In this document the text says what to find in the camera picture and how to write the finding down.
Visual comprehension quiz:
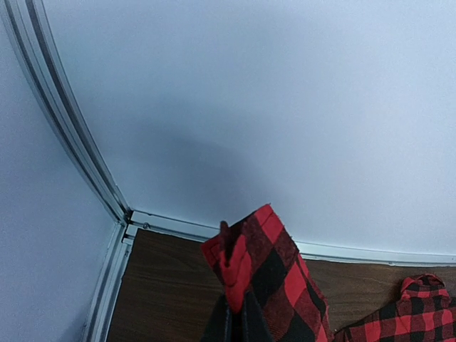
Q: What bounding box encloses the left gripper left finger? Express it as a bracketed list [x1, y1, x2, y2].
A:
[201, 294, 232, 342]

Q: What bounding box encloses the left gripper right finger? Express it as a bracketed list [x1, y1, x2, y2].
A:
[241, 292, 274, 342]

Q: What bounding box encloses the red black plaid shirt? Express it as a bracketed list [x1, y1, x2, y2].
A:
[199, 202, 456, 342]

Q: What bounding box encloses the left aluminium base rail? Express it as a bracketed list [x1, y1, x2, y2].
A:
[81, 223, 132, 341]

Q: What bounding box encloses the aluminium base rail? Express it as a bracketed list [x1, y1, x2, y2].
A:
[125, 205, 455, 271]
[81, 223, 132, 341]

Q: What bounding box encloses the back aluminium base rail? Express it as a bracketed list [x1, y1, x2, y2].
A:
[125, 205, 455, 271]

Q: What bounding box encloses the left aluminium corner post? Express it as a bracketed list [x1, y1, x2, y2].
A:
[1, 1, 132, 224]

